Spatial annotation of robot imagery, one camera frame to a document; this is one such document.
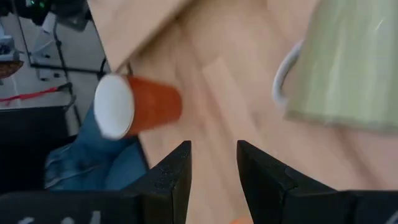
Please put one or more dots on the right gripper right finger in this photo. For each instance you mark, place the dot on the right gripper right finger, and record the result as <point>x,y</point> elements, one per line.
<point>270,193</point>

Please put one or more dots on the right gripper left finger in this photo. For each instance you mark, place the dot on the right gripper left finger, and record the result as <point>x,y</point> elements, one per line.
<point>168,193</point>

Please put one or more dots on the orange-red glossy mug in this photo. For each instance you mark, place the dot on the orange-red glossy mug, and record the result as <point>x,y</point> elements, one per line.
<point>152,104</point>

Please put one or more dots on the black chair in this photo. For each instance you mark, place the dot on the black chair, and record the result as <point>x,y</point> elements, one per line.
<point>28,146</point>

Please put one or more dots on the black labelled robot equipment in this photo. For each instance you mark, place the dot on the black labelled robot equipment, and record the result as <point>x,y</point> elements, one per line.
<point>71,12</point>

